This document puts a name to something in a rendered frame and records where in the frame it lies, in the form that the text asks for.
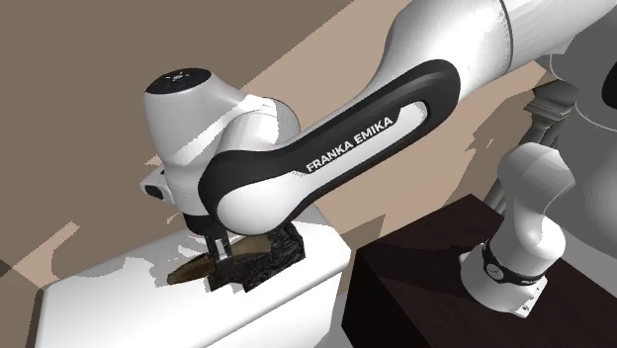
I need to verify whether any black rough block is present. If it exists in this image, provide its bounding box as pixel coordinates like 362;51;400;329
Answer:
208;222;307;294

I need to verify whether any brown oblong thing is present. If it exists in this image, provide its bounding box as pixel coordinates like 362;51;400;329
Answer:
166;235;272;287

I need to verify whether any dark robot stand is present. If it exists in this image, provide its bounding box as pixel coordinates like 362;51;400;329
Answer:
340;192;617;348

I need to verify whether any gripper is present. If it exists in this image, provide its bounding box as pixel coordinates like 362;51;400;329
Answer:
182;212;234;273

